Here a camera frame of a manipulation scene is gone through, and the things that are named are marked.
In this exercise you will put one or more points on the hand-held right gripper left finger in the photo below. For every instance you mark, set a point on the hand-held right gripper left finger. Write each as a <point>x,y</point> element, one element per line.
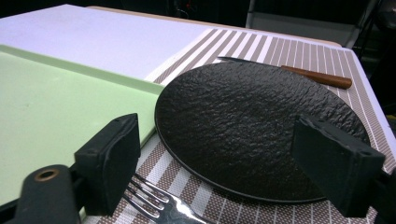
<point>106,168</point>

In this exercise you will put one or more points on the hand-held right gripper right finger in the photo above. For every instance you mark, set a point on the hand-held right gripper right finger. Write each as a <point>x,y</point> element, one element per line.
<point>336,168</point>

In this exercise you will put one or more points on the light green tray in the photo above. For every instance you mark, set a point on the light green tray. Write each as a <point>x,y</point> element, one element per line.
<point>56,109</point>

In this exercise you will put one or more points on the black textured plate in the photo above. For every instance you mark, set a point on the black textured plate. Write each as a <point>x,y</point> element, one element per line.
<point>236,124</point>

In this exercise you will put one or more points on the brown white striped placemat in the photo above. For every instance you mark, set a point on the brown white striped placemat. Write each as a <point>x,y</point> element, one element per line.
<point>299,53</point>

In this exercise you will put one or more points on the white board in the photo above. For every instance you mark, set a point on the white board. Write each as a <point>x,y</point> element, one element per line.
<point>93,40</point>

